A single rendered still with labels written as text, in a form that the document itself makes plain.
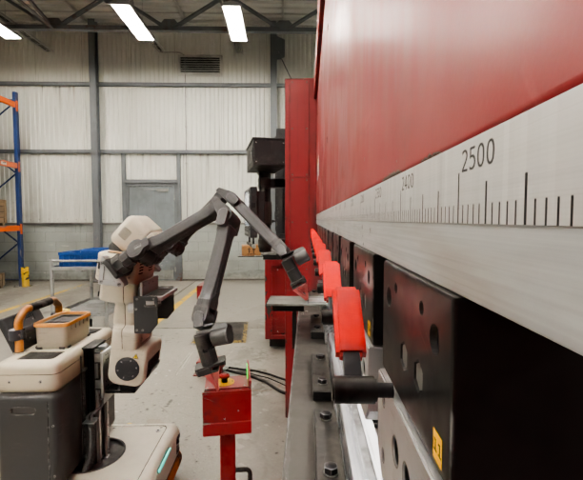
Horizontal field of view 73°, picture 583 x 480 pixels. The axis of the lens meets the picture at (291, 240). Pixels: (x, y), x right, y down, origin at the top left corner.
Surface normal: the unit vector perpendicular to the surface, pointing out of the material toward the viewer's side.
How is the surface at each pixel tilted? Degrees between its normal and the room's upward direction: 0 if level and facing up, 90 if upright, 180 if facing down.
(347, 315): 39
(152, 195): 90
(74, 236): 90
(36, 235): 90
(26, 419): 90
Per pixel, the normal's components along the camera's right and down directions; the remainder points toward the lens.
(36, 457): 0.02, 0.05
